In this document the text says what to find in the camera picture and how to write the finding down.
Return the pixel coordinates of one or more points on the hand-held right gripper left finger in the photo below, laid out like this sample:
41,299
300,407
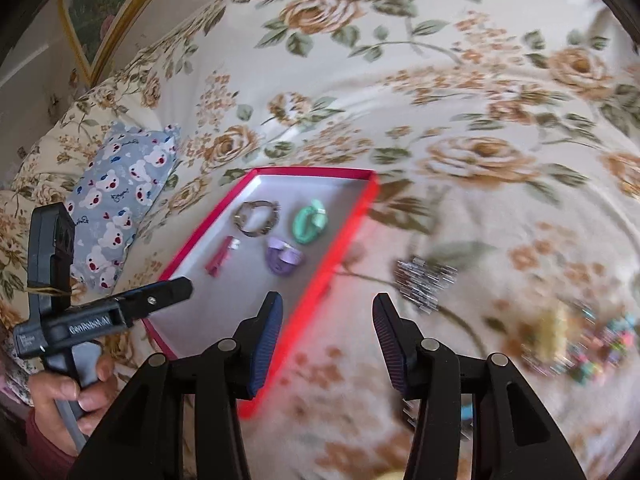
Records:
264,347

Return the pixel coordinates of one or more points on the pink hair clip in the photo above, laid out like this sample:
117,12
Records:
220,260

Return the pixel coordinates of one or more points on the blue bear print pillow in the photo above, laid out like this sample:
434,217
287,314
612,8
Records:
120,200

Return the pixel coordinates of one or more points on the gold framed picture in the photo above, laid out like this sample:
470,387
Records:
107,5

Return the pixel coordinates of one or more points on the person's left hand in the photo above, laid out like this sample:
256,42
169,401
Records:
55,395

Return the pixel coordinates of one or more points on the person's left forearm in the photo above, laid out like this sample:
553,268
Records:
45,440

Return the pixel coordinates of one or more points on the yellow claw hair clip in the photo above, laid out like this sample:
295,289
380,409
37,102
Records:
554,332

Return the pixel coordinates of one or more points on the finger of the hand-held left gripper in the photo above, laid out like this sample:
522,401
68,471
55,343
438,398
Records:
160,295

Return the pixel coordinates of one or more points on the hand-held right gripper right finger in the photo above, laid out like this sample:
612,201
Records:
391,347

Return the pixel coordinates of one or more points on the red shallow box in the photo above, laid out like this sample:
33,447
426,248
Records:
300,190

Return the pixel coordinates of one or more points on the floral fleece blanket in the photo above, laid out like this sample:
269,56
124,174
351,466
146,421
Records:
500,410

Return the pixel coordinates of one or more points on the floral bed quilt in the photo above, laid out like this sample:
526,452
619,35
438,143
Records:
400,85

